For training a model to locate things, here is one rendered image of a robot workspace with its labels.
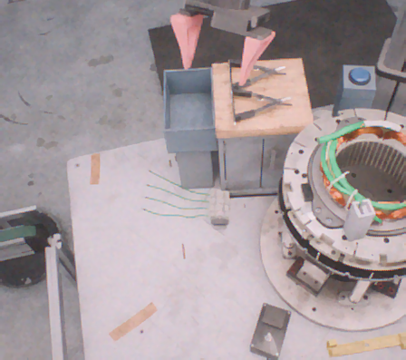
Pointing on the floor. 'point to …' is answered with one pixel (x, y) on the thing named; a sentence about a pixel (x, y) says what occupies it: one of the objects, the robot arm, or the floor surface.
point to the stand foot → (23, 269)
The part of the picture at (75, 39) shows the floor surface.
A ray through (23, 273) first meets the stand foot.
